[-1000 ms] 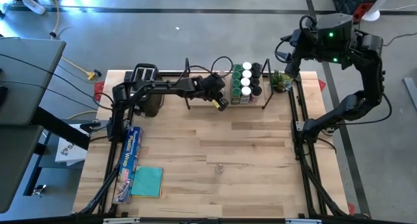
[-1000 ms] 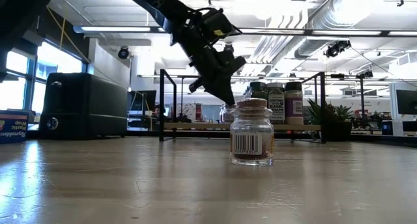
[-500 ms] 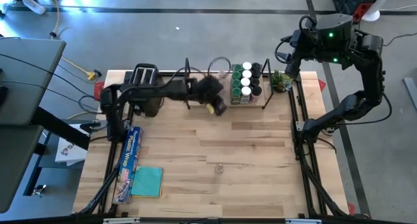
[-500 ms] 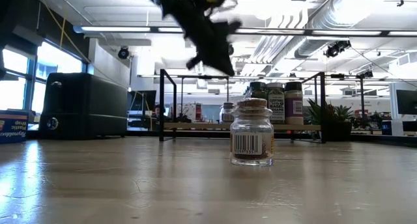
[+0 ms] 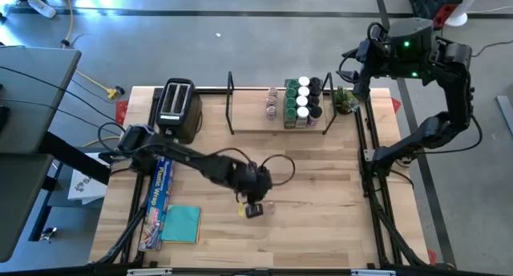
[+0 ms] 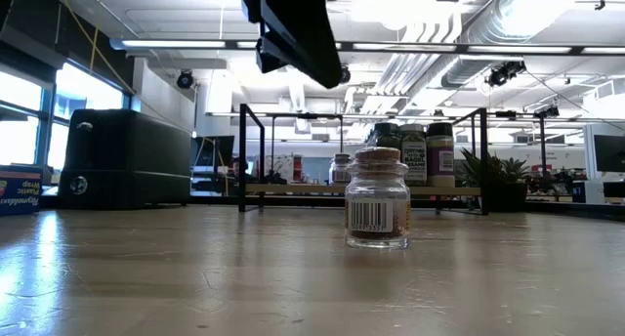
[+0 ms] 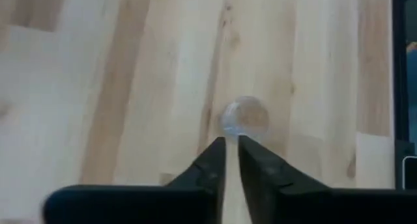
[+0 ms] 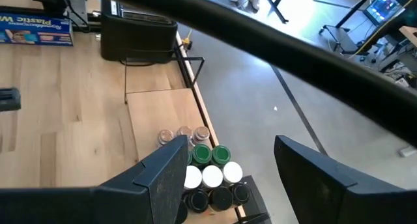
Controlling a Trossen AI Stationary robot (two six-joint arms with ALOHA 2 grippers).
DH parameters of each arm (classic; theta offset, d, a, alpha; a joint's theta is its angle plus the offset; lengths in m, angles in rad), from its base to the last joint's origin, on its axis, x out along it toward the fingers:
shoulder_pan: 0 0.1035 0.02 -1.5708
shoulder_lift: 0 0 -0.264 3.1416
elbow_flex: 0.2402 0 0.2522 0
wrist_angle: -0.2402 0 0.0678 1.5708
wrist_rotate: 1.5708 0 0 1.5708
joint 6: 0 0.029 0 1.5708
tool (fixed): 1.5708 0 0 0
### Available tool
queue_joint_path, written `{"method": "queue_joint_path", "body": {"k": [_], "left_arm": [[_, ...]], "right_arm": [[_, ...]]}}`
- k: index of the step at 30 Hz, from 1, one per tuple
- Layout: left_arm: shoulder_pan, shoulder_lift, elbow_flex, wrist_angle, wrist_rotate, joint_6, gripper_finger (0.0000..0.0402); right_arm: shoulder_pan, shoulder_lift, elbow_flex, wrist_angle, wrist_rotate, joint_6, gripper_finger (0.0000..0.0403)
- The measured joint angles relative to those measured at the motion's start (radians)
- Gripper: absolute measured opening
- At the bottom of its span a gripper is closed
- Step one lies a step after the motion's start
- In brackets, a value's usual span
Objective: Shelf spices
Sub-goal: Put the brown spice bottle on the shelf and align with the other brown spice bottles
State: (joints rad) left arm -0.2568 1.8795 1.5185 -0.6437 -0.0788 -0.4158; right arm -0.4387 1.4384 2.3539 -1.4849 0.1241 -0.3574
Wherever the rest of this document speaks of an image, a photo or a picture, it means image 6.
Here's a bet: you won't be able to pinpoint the oregano jar green lid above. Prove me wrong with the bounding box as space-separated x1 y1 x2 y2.
365 122 403 154

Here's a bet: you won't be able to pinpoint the bagel seasoning jar white lid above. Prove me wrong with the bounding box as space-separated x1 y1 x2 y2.
399 123 430 188

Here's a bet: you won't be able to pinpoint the purple-label jar black lid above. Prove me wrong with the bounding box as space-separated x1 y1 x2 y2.
426 121 457 189

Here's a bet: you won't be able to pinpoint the white printed background boxes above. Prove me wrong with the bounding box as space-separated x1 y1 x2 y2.
252 153 305 185

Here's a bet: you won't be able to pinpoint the black monitor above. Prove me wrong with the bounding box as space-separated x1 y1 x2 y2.
191 134 235 169
593 133 625 174

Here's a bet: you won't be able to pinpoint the person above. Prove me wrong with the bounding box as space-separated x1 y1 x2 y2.
228 155 248 184

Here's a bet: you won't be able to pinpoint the white ceiling pipe bundle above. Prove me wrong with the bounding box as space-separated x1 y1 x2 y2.
375 21 465 101

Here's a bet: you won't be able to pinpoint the black kitchen appliance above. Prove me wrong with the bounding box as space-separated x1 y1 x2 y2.
58 107 192 211

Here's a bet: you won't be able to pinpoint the bright window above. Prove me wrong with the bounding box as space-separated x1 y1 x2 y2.
0 69 48 167
47 61 127 172

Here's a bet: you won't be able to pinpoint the black ceiling spotlight cluster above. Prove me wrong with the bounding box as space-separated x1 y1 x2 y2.
485 61 527 88

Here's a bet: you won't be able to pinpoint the succulent plant in black pot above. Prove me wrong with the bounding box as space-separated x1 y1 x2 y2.
456 147 531 214

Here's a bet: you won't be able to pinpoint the blue plastic wrap box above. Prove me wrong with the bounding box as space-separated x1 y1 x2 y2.
0 163 44 218

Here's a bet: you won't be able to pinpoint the white ceiling air unit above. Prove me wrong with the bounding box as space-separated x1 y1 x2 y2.
583 79 625 120

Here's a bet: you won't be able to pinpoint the silver ventilation duct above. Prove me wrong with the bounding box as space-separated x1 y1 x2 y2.
441 0 563 89

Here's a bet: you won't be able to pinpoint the black background camera stand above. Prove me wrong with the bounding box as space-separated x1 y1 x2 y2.
487 104 561 181

